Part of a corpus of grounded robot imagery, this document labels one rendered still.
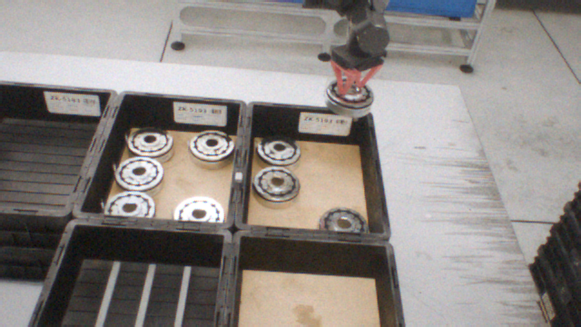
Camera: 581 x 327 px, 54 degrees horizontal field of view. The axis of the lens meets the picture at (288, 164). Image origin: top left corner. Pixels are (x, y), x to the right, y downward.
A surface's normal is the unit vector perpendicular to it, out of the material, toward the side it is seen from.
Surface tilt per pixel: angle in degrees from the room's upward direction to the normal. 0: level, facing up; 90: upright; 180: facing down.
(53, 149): 0
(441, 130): 0
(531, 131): 0
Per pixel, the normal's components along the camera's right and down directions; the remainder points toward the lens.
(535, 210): 0.09, -0.73
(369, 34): 0.00, 0.68
